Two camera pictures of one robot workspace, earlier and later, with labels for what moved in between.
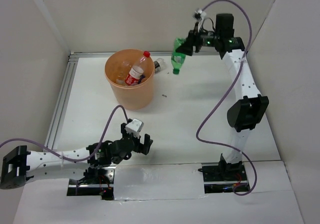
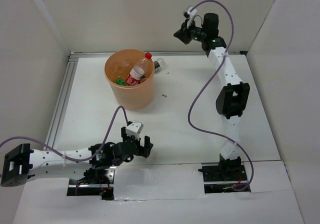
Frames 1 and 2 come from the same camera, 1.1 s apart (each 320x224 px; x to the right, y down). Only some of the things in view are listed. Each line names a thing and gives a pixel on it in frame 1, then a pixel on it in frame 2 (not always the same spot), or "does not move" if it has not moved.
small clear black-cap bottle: (159, 64) does not move
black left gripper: (145, 147) does not move
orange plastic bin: (117, 67) does not move
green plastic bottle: (177, 59) -> (120, 81)
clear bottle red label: (135, 73) does not move
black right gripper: (192, 40) -> (183, 33)
